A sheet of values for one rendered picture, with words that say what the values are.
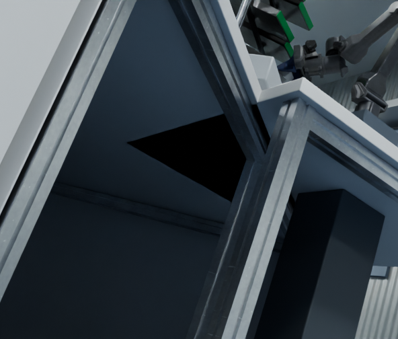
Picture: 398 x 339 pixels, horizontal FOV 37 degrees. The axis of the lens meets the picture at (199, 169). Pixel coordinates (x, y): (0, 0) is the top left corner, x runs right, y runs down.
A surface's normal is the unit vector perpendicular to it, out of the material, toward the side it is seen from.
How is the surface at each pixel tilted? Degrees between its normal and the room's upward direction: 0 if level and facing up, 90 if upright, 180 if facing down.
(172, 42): 180
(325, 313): 90
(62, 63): 90
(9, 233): 90
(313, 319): 90
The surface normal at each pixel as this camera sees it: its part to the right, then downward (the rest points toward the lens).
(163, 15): -0.33, 0.89
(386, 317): -0.77, -0.44
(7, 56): 0.90, 0.19
